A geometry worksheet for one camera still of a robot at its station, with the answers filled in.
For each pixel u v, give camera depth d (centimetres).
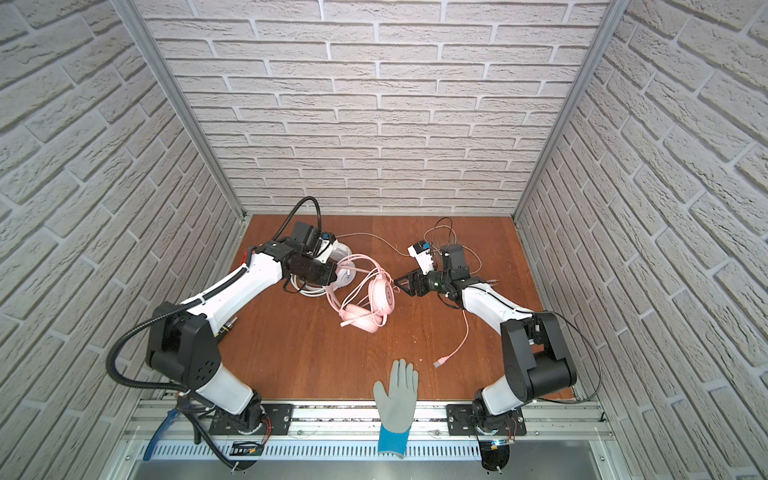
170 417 74
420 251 78
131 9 69
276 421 74
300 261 64
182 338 43
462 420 74
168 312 45
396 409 76
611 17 70
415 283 77
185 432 70
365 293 77
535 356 45
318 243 73
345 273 91
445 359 83
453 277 71
